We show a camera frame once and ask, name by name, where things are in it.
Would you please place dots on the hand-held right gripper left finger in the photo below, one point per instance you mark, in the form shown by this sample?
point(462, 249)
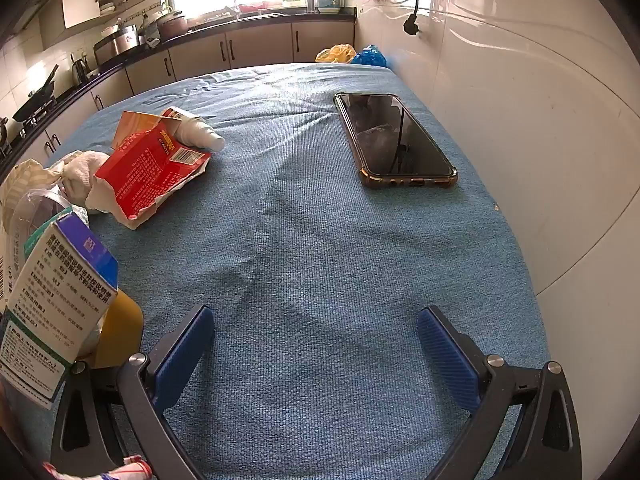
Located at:
point(182, 355)

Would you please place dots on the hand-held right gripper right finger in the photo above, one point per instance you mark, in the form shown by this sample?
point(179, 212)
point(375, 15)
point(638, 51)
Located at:
point(445, 360)

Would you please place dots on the blue white medicine box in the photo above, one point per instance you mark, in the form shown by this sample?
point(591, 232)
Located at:
point(55, 300)

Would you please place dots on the red torn carton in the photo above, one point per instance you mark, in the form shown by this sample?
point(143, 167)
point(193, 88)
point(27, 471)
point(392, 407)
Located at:
point(145, 175)

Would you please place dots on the red white wrapper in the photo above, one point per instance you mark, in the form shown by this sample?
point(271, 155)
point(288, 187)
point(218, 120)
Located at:
point(130, 467)

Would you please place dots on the blue tablecloth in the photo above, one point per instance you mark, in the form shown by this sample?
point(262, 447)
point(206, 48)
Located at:
point(310, 240)

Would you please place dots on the clear plastic container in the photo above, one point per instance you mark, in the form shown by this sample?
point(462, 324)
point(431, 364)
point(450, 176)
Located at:
point(35, 205)

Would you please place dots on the white spray bottle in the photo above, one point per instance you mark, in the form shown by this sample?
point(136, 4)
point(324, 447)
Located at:
point(195, 132)

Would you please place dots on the black smartphone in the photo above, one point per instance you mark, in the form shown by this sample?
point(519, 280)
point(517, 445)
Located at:
point(395, 140)

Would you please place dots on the crumpled white cloth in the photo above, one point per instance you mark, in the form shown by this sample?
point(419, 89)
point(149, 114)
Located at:
point(25, 180)

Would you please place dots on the gas stove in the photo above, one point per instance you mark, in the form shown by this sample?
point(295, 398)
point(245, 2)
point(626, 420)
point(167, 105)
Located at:
point(37, 117)

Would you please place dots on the black frying pan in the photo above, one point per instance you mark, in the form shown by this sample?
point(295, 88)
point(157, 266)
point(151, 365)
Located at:
point(35, 100)

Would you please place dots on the metal kettle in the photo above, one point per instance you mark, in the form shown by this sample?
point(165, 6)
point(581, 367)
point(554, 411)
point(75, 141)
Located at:
point(80, 72)

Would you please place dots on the blue plastic bag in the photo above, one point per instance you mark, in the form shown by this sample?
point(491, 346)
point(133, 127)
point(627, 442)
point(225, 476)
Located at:
point(370, 56)

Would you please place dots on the silver rice cooker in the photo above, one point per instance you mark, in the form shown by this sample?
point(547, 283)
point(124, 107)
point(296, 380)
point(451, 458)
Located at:
point(120, 42)

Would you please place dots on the grey kitchen base cabinets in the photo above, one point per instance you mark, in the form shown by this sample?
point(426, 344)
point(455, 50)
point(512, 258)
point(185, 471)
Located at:
point(260, 42)

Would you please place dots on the yellow plastic bag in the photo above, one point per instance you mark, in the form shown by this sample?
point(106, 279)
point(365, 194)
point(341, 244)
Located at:
point(337, 53)

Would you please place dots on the brown pot with lid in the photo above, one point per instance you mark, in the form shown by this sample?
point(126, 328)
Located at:
point(172, 25)

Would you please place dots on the black kitchen countertop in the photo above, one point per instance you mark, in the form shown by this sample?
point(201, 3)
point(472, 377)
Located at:
point(280, 16)

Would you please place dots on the open grey wall cabinet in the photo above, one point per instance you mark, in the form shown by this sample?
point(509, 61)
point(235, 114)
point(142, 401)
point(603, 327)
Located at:
point(80, 5)

